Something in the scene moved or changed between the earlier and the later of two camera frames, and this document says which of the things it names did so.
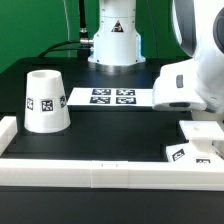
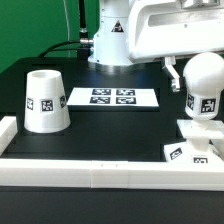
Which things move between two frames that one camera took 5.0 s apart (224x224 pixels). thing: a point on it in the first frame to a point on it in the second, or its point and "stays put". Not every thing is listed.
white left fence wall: (8, 130) stays put
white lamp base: (205, 143) stays put
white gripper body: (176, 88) to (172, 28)
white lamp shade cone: (46, 108) stays put
